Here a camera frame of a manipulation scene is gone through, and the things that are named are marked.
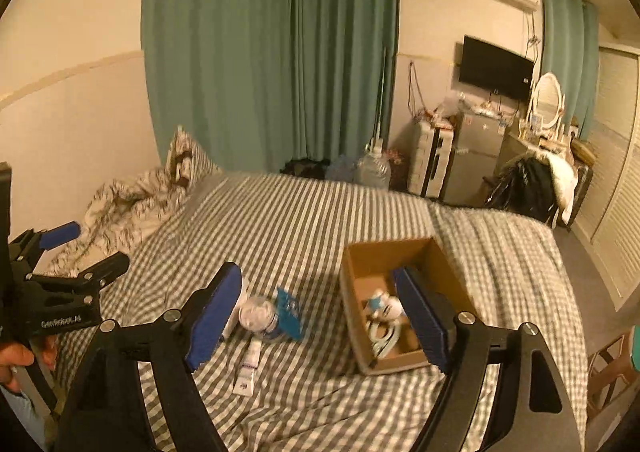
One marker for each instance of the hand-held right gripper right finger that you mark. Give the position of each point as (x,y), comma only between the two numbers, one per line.
(422,322)

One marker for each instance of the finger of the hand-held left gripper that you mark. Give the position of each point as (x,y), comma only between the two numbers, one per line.
(102,269)
(60,234)

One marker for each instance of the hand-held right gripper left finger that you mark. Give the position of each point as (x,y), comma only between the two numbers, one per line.
(215,319)

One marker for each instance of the white tube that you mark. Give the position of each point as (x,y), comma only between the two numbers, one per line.
(248,367)

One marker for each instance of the brown cardboard box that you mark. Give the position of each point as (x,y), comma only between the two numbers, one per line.
(357,327)

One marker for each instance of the blue packet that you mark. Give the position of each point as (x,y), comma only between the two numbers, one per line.
(290,312)

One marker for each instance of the person's left hand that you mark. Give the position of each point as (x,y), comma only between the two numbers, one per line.
(17,357)

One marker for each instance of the white and blue bottle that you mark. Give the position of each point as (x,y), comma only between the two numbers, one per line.
(382,304)

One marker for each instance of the white curved item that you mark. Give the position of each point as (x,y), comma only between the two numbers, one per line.
(382,339)

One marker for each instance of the patterned white blanket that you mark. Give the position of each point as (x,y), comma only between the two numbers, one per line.
(130,212)

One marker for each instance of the checkered bed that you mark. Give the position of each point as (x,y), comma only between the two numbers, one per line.
(310,217)

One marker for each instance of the checkered pillow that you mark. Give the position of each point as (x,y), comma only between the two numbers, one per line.
(192,157)

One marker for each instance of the white drawer unit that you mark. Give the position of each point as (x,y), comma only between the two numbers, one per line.
(425,162)

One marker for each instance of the large water jug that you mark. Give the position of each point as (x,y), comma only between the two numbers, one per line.
(372,170)

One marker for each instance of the chair with black clothing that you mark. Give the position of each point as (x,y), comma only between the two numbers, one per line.
(525,187)

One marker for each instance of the silver fridge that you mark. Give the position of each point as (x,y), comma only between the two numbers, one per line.
(472,157)

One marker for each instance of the blue plastic bag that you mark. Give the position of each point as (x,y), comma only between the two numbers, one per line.
(341,168)

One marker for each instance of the black bag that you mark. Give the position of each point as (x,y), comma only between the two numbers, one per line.
(302,168)

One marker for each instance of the wooden stool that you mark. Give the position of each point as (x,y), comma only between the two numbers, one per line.
(607,372)

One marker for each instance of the dressing table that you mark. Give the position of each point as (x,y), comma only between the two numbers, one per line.
(515,145)

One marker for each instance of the white fur garment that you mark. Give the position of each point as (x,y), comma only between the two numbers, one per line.
(562,177)

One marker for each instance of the clear plastic bag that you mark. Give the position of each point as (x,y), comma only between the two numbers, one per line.
(449,106)

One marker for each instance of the thin pole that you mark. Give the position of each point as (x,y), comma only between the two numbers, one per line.
(382,97)

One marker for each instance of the louvred wardrobe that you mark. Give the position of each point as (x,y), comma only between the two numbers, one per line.
(612,172)

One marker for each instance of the green curtain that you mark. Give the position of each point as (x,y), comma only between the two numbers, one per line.
(567,47)
(345,47)
(215,47)

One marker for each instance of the white oval mirror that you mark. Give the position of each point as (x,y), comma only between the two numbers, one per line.
(547,95)

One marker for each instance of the black television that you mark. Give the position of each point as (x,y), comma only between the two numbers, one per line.
(495,66)

